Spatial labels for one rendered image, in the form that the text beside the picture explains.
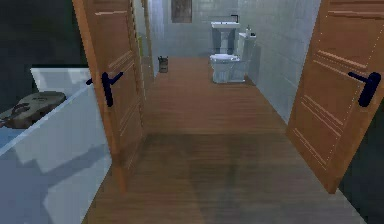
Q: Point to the small dark bin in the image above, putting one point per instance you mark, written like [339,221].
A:
[163,64]

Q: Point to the white toilet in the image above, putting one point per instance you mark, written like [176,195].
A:
[230,63]

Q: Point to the white soap bottle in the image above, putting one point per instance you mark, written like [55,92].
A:
[248,29]

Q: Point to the black sink faucet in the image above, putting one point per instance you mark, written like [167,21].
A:
[235,17]

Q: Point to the brown wooden room door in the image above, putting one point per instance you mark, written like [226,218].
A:
[333,100]
[116,40]

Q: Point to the white cabinet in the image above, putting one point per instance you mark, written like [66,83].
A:
[50,150]

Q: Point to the grey-brown flat object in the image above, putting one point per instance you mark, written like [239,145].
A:
[33,108]

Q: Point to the white pedestal sink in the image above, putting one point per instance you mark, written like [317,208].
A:
[225,31]

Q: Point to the dark framed wall picture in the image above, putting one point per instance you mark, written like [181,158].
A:
[181,10]

